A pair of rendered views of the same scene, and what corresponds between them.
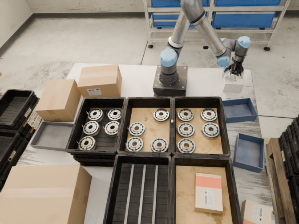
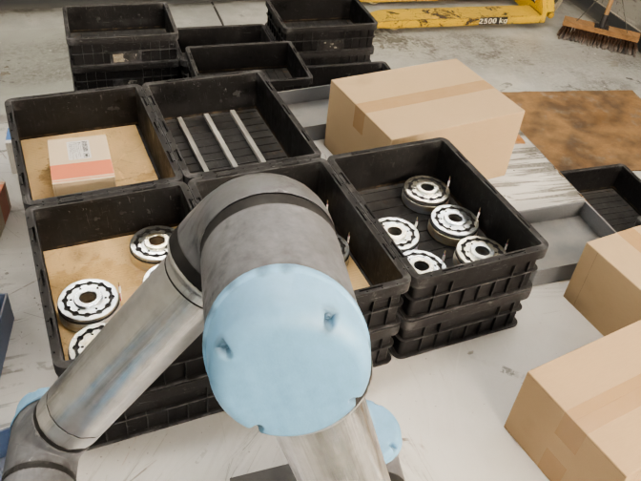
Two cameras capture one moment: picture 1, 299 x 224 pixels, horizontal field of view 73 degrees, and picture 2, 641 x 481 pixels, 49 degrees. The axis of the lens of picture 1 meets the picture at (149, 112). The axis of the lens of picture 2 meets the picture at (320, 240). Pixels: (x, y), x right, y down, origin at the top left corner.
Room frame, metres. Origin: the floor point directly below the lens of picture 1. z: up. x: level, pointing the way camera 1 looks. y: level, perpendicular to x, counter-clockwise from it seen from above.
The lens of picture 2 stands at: (1.47, -0.59, 1.77)
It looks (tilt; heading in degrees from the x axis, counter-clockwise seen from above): 40 degrees down; 140
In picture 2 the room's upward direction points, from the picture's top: 7 degrees clockwise
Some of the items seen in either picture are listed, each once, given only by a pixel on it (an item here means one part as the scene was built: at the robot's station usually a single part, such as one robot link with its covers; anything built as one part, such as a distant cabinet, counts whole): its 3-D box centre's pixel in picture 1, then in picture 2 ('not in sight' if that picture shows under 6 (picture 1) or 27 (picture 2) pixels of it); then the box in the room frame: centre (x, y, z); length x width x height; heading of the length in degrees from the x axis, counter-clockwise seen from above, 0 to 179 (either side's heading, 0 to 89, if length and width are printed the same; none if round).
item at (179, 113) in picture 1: (185, 114); not in sight; (0.72, -0.22, 0.86); 0.10 x 0.10 x 0.01
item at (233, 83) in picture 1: (231, 78); not in sight; (1.05, -0.67, 0.75); 0.20 x 0.12 x 0.09; 162
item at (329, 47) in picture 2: not in sight; (316, 61); (-0.75, 1.16, 0.37); 0.40 x 0.30 x 0.45; 72
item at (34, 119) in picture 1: (36, 116); not in sight; (1.31, 1.11, 0.41); 0.31 x 0.02 x 0.16; 162
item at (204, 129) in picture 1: (210, 130); (88, 300); (0.58, -0.34, 0.86); 0.10 x 0.10 x 0.01
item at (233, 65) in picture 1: (236, 66); not in sight; (1.02, -0.66, 0.90); 0.09 x 0.08 x 0.12; 162
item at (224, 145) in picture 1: (197, 129); (133, 286); (0.60, -0.27, 0.87); 0.40 x 0.30 x 0.11; 167
